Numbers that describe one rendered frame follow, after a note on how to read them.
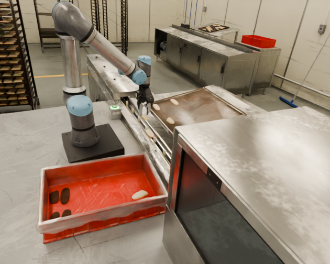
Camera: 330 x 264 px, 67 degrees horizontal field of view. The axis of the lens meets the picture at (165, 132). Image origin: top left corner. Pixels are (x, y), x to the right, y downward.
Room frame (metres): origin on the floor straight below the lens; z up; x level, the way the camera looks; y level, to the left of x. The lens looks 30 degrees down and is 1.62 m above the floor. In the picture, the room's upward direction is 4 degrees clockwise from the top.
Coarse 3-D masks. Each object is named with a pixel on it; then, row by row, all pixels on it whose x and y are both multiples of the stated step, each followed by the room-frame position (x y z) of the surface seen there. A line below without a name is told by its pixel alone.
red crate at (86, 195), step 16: (112, 176) 0.93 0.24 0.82; (128, 176) 0.94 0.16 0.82; (144, 176) 0.95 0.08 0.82; (48, 192) 0.79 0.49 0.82; (80, 192) 0.81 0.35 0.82; (96, 192) 0.82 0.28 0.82; (112, 192) 0.82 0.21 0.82; (128, 192) 0.83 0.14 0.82; (48, 208) 0.70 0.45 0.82; (64, 208) 0.71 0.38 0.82; (80, 208) 0.72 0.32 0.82; (96, 208) 0.72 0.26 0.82; (160, 208) 0.72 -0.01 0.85; (96, 224) 0.62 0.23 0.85; (112, 224) 0.64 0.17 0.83; (48, 240) 0.55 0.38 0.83
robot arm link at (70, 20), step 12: (60, 12) 1.11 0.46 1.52; (72, 12) 1.11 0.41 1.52; (60, 24) 1.10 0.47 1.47; (72, 24) 1.08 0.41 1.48; (84, 24) 1.10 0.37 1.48; (72, 36) 1.11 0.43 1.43; (84, 36) 1.09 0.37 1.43; (96, 36) 1.13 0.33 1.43; (96, 48) 1.13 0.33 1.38; (108, 48) 1.16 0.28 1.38; (108, 60) 1.17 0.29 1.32; (120, 60) 1.19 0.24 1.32; (132, 72) 1.22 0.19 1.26; (144, 72) 1.24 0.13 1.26
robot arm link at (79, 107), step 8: (72, 96) 1.15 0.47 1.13; (80, 96) 1.16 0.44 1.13; (72, 104) 1.08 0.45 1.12; (80, 104) 1.09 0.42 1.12; (88, 104) 1.11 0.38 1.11; (72, 112) 1.07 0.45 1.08; (80, 112) 1.07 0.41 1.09; (88, 112) 1.09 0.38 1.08; (72, 120) 1.07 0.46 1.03; (80, 120) 1.07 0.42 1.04; (88, 120) 1.09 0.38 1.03; (80, 128) 1.07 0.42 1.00
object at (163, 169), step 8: (88, 64) 2.80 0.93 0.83; (104, 88) 2.05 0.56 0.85; (120, 104) 1.70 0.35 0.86; (128, 112) 1.58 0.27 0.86; (128, 120) 1.45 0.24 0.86; (136, 128) 1.35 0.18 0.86; (136, 136) 1.27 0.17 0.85; (144, 136) 1.27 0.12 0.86; (144, 144) 1.18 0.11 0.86; (152, 144) 1.19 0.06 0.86; (152, 152) 1.10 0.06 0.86; (152, 160) 1.04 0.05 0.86; (160, 160) 1.04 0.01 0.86; (160, 168) 0.97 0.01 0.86; (168, 168) 0.98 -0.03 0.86; (160, 176) 0.94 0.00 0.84; (168, 176) 0.92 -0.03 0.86; (168, 184) 0.87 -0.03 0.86
